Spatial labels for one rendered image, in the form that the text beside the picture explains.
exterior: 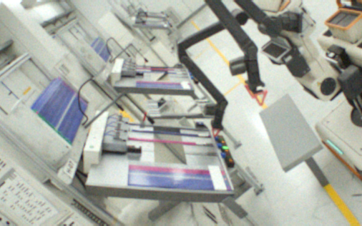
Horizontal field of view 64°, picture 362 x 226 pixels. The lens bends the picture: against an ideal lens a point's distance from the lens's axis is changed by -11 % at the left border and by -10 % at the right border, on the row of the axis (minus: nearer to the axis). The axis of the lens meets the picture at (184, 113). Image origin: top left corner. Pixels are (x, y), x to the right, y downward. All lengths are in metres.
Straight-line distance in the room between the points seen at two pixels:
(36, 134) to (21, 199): 0.34
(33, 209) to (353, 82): 1.75
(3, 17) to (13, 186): 3.69
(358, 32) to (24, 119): 1.72
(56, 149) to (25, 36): 3.51
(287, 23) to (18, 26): 4.13
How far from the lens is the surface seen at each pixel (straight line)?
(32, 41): 4.93
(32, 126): 1.56
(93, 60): 2.89
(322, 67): 1.73
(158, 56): 6.37
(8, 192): 1.68
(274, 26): 1.38
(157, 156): 3.13
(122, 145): 1.76
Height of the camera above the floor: 1.72
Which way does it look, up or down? 22 degrees down
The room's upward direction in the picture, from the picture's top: 43 degrees counter-clockwise
